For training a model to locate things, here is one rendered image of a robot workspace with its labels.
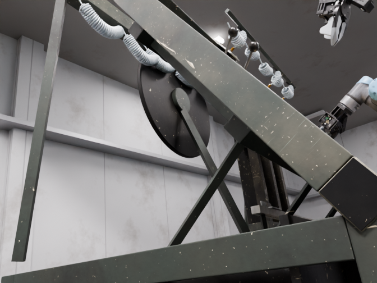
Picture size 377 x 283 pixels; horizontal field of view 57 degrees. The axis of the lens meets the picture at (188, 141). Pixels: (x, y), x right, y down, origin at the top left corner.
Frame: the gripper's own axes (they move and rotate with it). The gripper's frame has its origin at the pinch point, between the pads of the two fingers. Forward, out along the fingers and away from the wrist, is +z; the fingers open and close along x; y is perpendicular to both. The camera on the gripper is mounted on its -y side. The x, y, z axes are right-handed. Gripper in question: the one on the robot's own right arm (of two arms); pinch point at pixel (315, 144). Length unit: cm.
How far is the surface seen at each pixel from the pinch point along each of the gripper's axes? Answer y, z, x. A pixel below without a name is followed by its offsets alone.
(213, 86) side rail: 79, 3, -3
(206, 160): -16, 50, -49
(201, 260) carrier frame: 80, 38, 30
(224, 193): -16, 54, -26
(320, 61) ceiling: -400, -97, -249
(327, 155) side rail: 78, -2, 35
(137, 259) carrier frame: 81, 54, 16
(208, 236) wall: -384, 257, -181
